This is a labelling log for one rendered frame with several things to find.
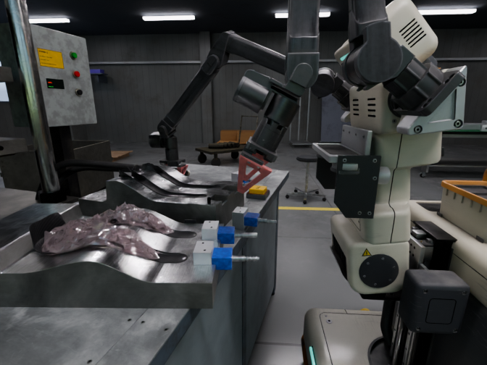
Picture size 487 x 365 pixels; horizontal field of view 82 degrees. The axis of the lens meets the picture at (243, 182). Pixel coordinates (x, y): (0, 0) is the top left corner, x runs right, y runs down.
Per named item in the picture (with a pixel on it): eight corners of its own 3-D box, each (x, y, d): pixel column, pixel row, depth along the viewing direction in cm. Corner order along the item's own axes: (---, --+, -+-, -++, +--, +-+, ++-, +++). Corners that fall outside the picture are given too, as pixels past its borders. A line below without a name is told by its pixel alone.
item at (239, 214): (277, 227, 85) (278, 210, 84) (275, 234, 81) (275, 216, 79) (237, 222, 89) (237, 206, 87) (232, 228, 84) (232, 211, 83)
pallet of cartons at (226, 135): (259, 144, 869) (259, 129, 857) (259, 148, 790) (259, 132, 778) (220, 143, 877) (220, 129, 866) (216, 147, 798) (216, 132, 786)
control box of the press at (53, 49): (125, 300, 171) (90, 38, 132) (85, 338, 144) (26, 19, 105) (97, 293, 178) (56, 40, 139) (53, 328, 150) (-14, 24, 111)
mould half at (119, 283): (224, 242, 76) (223, 203, 73) (212, 308, 51) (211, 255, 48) (42, 240, 77) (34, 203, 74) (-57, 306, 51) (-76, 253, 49)
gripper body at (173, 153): (167, 161, 133) (165, 146, 131) (185, 162, 130) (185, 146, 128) (159, 164, 127) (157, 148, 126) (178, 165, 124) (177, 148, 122)
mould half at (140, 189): (244, 205, 104) (244, 170, 100) (216, 235, 80) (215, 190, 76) (132, 193, 118) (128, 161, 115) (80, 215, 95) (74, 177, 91)
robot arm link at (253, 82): (317, 67, 50) (309, 73, 58) (259, 36, 49) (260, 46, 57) (284, 128, 53) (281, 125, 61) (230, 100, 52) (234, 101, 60)
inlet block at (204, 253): (258, 263, 60) (259, 240, 59) (259, 277, 56) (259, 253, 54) (198, 263, 61) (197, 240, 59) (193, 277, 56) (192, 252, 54)
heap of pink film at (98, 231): (177, 227, 71) (175, 198, 69) (154, 266, 54) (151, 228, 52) (76, 227, 72) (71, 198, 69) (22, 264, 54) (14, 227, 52)
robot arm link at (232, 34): (212, 24, 91) (222, 22, 99) (203, 66, 99) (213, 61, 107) (339, 78, 88) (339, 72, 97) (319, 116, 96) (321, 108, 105)
